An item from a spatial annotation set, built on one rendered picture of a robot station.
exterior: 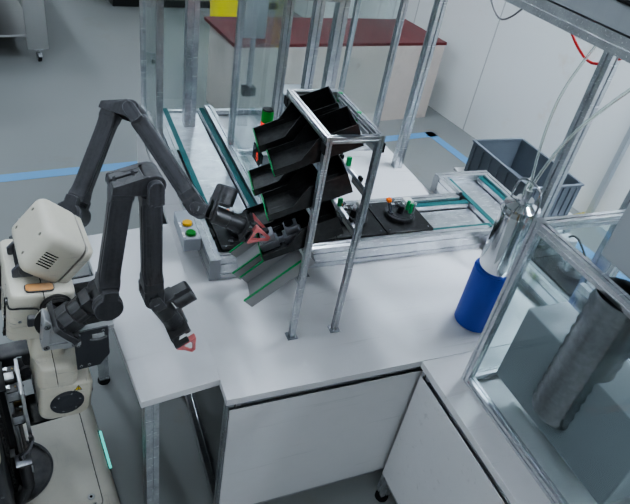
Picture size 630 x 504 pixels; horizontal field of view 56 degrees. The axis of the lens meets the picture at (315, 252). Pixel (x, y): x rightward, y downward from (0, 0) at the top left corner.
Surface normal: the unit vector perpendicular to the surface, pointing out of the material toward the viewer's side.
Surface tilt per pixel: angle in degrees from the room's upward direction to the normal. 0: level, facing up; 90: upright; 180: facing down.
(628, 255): 90
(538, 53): 90
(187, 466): 0
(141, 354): 0
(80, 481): 0
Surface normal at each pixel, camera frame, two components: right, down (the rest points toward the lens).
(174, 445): 0.16, -0.79
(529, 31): -0.87, 0.18
